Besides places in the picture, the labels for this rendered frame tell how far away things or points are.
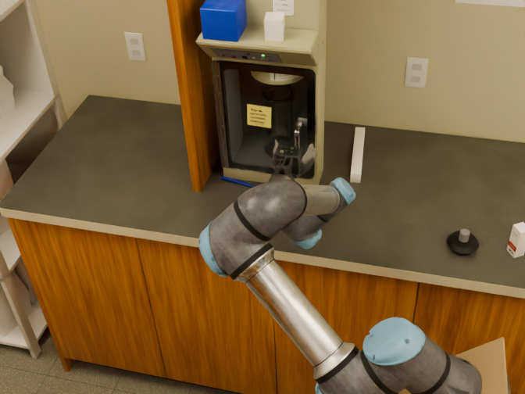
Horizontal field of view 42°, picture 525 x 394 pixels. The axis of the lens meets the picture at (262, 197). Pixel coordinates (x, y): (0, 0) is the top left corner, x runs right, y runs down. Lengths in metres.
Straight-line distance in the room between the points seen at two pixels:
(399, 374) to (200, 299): 1.06
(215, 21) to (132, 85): 0.97
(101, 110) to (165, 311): 0.82
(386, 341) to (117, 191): 1.18
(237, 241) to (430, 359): 0.47
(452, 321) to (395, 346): 0.78
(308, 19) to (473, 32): 0.66
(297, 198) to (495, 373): 0.56
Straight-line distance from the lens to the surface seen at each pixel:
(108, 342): 2.79
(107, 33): 2.73
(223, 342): 2.52
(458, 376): 1.55
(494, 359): 1.60
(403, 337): 1.46
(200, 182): 2.26
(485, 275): 2.05
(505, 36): 2.40
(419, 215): 2.20
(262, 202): 1.46
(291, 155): 1.96
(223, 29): 1.89
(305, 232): 1.86
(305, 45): 1.87
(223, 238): 1.49
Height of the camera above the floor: 2.39
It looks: 40 degrees down
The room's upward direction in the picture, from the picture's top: 3 degrees counter-clockwise
